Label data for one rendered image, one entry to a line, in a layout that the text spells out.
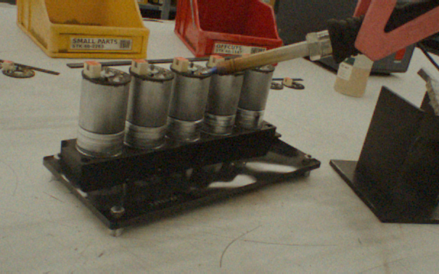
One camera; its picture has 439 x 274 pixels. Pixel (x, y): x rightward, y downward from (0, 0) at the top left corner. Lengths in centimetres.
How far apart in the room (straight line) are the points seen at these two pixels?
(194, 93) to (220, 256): 10
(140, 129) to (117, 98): 3
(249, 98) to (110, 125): 11
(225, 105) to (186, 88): 3
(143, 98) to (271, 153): 10
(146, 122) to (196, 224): 6
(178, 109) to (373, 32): 11
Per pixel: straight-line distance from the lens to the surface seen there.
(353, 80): 55
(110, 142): 27
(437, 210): 35
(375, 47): 29
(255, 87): 33
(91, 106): 27
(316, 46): 29
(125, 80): 27
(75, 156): 27
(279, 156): 34
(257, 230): 28
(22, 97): 40
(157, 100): 28
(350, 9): 62
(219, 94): 32
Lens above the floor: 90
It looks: 23 degrees down
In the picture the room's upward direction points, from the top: 11 degrees clockwise
